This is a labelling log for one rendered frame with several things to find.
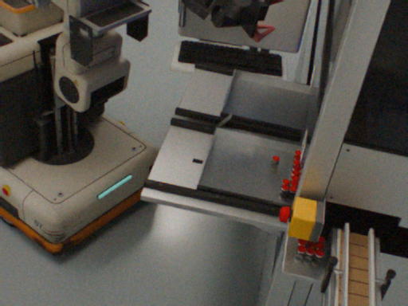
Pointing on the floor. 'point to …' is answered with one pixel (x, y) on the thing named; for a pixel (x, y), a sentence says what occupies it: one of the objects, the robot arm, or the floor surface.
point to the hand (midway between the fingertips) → (276, 13)
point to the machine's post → (334, 118)
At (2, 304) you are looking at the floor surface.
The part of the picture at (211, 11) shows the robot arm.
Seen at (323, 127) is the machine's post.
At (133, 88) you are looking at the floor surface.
